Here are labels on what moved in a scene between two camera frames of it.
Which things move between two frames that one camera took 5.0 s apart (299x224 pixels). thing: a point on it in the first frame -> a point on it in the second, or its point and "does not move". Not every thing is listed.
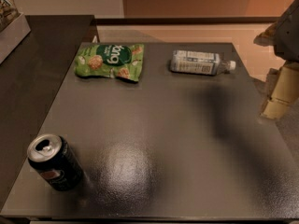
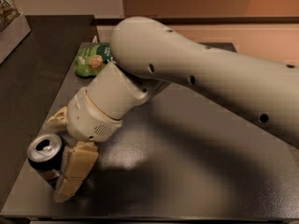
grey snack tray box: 13,24 does not move
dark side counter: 31,80 does not move
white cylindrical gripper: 288,36 -> 88,119
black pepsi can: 51,157 does not move
